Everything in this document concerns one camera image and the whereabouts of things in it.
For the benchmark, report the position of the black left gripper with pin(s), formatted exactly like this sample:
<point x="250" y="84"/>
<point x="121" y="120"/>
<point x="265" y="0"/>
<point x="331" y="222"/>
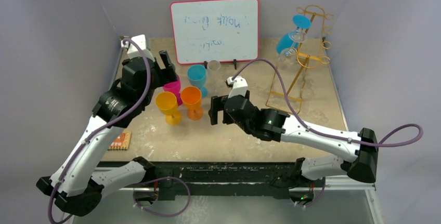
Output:
<point x="166" y="75"/>

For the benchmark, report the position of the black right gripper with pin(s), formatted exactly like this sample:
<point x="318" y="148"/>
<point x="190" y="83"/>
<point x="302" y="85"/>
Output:
<point x="222" y="109"/>

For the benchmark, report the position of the pink wine glass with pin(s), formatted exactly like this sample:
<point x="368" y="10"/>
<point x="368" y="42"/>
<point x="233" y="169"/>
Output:
<point x="174" y="87"/>

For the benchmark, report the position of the light blue wine glass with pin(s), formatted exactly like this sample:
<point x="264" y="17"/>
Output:
<point x="197" y="78"/>

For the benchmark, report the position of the clear wine glass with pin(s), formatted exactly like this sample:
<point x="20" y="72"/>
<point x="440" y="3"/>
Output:
<point x="214" y="79"/>
<point x="288" y="45"/>

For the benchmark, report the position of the orange wine glass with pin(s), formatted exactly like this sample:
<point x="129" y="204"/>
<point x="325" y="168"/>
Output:
<point x="191" y="97"/>

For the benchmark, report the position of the yellow wine glass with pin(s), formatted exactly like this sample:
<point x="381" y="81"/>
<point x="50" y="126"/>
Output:
<point x="167" y="104"/>

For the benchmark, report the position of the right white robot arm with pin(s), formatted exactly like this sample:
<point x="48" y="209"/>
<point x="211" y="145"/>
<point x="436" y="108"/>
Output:
<point x="352" y="153"/>

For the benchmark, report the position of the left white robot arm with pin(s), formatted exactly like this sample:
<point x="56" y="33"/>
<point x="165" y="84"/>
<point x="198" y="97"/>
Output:
<point x="76" y="188"/>

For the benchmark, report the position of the rear blue wine glass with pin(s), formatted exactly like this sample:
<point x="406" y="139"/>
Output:
<point x="301" y="22"/>

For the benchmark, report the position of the red framed whiteboard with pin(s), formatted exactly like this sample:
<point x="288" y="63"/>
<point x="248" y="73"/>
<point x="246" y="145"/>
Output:
<point x="221" y="30"/>

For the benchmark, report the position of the orange small circuit board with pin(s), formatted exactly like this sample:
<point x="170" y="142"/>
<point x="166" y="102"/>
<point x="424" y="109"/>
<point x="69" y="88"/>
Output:
<point x="121" y="142"/>

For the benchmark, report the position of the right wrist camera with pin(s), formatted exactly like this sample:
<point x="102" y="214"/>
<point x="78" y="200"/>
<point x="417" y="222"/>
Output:
<point x="238" y="86"/>

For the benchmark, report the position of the gold wire wine glass rack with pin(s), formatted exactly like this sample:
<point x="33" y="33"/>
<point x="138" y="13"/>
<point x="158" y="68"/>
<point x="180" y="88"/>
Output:
<point x="307" y="60"/>

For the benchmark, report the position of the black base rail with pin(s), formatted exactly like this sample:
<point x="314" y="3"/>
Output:
<point x="279" y="180"/>

